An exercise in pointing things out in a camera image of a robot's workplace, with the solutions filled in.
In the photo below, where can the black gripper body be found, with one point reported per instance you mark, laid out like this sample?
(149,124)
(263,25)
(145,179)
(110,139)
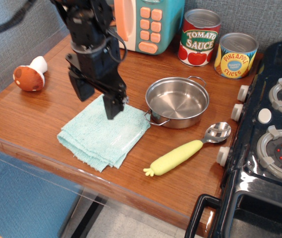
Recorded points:
(99,66)

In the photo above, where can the spoon with yellow-green handle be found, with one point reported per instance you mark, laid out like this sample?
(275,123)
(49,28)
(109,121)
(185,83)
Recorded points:
(216,133)

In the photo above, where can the tomato sauce can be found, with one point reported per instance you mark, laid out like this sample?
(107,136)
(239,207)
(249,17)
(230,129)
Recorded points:
(199,33)

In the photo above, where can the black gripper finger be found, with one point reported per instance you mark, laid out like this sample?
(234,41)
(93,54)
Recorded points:
(113,105)
(81,86)

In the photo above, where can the teal toy microwave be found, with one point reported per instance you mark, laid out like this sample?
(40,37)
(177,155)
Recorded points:
(146,26)

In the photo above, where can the pineapple slices can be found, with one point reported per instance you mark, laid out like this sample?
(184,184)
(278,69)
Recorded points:
(235,55)

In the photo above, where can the light blue napkin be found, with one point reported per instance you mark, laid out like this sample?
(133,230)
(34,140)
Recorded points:
(101,142)

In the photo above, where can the dark blue toy stove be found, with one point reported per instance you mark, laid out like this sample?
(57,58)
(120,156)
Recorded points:
(250,205)

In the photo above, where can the brown plush mushroom toy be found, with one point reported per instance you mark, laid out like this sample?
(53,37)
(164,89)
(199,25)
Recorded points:
(30,77)

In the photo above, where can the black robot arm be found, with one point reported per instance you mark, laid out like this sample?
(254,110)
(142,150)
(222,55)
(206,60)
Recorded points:
(88,21)

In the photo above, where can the small steel pot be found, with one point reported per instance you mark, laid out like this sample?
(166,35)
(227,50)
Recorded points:
(176,102)

